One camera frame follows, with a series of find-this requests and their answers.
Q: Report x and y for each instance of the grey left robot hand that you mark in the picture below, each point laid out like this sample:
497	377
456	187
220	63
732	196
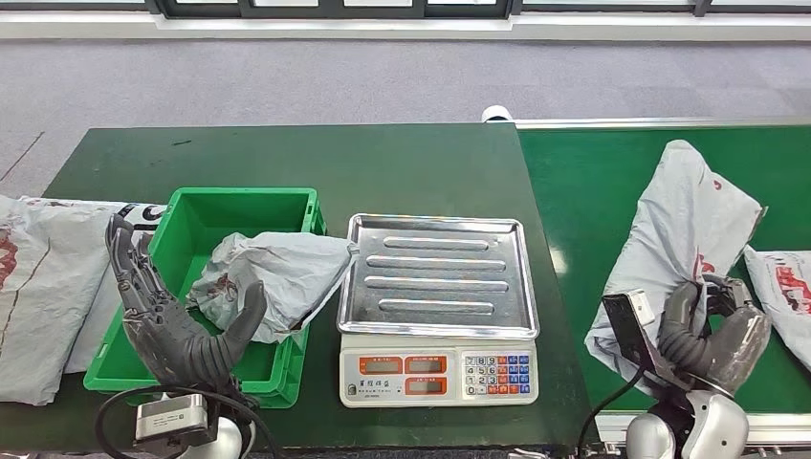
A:
171	342

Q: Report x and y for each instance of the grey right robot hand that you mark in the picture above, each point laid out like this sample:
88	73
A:
741	348

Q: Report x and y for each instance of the grey parcel black red print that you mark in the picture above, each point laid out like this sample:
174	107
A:
785	298

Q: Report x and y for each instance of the grey parcel thin red line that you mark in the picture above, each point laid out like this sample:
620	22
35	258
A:
684	222

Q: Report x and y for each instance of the grey parcel dark red print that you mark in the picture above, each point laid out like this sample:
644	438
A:
298	272

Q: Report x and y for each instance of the large grey parcel red print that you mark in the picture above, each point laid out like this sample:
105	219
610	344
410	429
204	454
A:
50	285

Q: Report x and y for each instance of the green conveyor belt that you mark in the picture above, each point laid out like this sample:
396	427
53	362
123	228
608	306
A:
589	190

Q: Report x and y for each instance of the white conveyor roller cap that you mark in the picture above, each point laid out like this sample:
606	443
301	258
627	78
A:
496	113

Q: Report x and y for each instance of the green plastic crate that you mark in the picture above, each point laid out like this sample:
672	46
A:
266	212

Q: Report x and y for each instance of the white scale with steel tray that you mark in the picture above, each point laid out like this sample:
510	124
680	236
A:
437	285

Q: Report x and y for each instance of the white window sill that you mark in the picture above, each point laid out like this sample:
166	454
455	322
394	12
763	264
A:
405	26

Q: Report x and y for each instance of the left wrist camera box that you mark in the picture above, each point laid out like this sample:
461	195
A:
171	418

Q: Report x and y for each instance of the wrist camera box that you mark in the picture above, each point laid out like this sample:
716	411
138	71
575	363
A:
627	336
171	418

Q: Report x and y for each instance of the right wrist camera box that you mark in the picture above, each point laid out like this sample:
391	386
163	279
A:
627	336

